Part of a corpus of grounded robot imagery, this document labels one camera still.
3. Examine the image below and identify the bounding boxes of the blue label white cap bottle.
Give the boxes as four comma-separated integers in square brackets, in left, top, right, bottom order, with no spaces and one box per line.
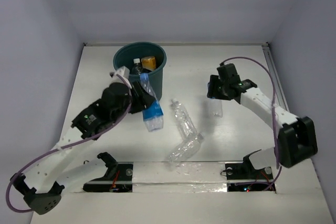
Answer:
[207,93,223,118]

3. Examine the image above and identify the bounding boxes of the orange yellow label bottle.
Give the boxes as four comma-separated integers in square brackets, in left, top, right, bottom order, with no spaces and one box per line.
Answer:
[141,56,156,71]

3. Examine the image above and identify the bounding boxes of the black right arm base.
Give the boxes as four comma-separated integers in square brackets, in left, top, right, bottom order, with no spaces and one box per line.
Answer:
[221,163,276,193]

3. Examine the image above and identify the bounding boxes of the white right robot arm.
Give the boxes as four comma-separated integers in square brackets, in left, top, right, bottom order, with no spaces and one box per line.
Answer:
[207,63,318,179]

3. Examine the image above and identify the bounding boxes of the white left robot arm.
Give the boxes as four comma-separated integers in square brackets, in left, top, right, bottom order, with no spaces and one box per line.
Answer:
[7,80,157,215]

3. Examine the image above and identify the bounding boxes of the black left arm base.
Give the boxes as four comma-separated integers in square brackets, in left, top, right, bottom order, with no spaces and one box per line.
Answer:
[83,163,133,193]

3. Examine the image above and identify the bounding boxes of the dark green ribbed bin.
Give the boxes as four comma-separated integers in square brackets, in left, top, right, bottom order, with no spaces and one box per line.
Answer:
[113,42,167,100]

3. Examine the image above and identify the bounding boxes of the clear crushed bottle white cap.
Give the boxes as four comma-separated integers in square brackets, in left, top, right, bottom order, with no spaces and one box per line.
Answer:
[171,99,198,140]

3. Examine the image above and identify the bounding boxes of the clear bottle lying sideways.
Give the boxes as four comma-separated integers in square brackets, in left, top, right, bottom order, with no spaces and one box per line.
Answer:
[165,133,204,167]

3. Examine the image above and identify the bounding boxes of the silver foil tape strip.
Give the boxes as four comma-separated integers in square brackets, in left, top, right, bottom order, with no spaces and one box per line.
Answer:
[132,162,227,193]

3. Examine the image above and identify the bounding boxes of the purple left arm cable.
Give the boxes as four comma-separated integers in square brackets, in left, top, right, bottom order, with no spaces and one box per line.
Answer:
[5,73,133,213]

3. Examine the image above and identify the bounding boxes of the aluminium rail on table edge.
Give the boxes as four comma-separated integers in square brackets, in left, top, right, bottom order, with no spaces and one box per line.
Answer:
[262,43,289,111]

